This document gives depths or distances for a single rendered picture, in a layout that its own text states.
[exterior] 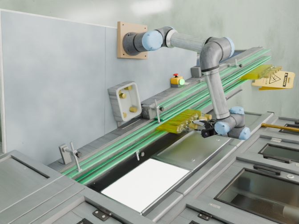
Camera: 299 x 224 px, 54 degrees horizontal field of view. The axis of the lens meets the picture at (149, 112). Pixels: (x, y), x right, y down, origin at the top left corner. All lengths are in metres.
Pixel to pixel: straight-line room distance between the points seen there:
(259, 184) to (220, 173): 0.22
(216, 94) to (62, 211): 0.95
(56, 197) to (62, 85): 0.78
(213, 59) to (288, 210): 0.78
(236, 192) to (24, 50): 1.28
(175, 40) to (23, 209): 1.22
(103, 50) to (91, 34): 0.12
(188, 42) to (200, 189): 0.82
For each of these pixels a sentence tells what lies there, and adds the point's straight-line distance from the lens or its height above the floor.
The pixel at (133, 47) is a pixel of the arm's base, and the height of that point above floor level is 0.87.
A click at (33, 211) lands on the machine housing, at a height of 1.35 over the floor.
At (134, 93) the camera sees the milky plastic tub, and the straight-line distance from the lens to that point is 1.94.
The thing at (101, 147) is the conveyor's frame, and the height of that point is 0.88.
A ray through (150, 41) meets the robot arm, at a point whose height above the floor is 1.01.
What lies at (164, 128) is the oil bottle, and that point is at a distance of 1.97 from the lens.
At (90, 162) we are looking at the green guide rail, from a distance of 1.64.
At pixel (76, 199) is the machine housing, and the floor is 1.43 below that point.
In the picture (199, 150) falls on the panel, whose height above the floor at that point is 1.22.
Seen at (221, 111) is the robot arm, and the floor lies 1.45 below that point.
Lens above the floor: 2.24
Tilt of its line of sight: 44 degrees down
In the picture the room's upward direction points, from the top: 99 degrees clockwise
